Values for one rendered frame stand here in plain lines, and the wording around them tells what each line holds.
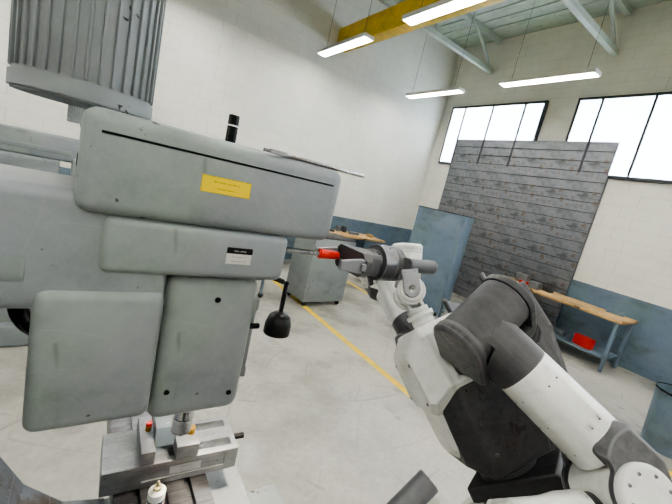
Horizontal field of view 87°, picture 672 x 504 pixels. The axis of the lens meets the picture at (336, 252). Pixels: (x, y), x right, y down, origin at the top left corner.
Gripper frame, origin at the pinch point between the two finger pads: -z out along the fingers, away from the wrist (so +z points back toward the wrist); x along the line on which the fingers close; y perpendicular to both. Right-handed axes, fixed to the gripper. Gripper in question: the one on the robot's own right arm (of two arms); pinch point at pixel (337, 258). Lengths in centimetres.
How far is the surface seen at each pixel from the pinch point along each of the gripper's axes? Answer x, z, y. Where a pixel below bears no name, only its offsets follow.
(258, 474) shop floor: -105, 55, 170
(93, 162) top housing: -1.7, -46.7, -10.8
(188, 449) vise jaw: -23, -18, 64
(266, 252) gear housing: -2.7, -16.2, 0.7
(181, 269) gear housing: -2.7, -32.0, 5.3
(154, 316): -2.8, -35.3, 14.6
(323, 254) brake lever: -2.5, -2.4, -0.1
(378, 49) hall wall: -664, 465, -347
